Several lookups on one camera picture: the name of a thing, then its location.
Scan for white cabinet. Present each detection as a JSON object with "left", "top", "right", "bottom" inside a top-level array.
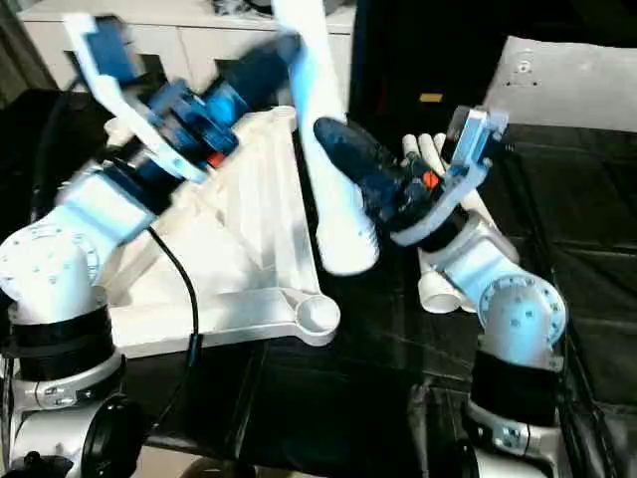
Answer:
[{"left": 18, "top": 0, "right": 359, "bottom": 93}]

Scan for black cabinet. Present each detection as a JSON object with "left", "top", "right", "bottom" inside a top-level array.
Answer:
[{"left": 348, "top": 0, "right": 637, "bottom": 130}]

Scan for white plastic table top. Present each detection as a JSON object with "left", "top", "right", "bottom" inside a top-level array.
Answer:
[{"left": 58, "top": 105, "right": 342, "bottom": 361}]

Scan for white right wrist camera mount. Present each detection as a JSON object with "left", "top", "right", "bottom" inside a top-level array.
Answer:
[{"left": 392, "top": 105, "right": 510, "bottom": 247}]

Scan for white plastic bag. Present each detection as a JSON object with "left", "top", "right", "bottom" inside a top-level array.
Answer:
[{"left": 483, "top": 35, "right": 637, "bottom": 136}]

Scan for white plastic table leg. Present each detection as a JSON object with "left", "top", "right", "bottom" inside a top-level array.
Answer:
[
  {"left": 401, "top": 137, "right": 467, "bottom": 316},
  {"left": 429, "top": 130, "right": 496, "bottom": 218},
  {"left": 269, "top": 0, "right": 382, "bottom": 278},
  {"left": 415, "top": 133, "right": 479, "bottom": 312}
]

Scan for black work mat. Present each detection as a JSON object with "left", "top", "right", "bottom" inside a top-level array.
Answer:
[{"left": 0, "top": 90, "right": 637, "bottom": 471}]

